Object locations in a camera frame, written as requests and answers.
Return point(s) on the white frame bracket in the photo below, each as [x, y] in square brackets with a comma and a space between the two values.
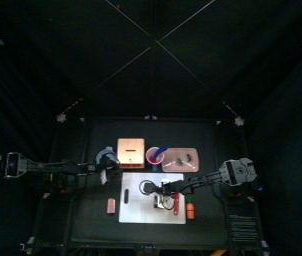
[60, 117]
[150, 117]
[239, 120]

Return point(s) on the white plastic cutting board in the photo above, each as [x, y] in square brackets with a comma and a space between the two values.
[135, 213]

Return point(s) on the black printed label sheet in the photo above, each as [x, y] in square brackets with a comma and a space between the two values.
[242, 230]

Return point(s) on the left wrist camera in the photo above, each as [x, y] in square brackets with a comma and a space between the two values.
[107, 159]

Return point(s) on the grey bowl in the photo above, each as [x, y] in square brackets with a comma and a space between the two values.
[107, 151]

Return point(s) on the small blue block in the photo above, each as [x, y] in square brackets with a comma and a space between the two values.
[154, 168]

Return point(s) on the pink rectangular plate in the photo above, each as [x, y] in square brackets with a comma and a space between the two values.
[169, 166]

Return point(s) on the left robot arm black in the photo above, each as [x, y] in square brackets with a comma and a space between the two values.
[38, 165]

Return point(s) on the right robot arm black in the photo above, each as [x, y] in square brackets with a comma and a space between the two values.
[235, 171]

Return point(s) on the orange toy carrot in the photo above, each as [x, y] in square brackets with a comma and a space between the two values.
[190, 210]

